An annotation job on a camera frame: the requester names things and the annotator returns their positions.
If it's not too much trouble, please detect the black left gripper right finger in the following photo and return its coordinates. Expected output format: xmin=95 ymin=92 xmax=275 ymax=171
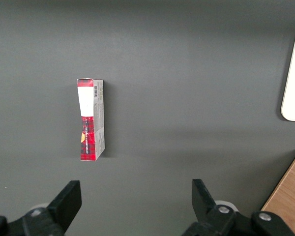
xmin=180 ymin=178 xmax=295 ymax=236

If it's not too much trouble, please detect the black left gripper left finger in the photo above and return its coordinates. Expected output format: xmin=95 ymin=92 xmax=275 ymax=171
xmin=0 ymin=180 xmax=83 ymax=236

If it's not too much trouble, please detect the wooden drawer cabinet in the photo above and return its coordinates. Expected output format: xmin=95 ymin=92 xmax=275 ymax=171
xmin=260 ymin=148 xmax=295 ymax=236

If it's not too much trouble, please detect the red and grey carton box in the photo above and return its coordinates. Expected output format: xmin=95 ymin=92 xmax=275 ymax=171
xmin=76 ymin=78 xmax=106 ymax=162

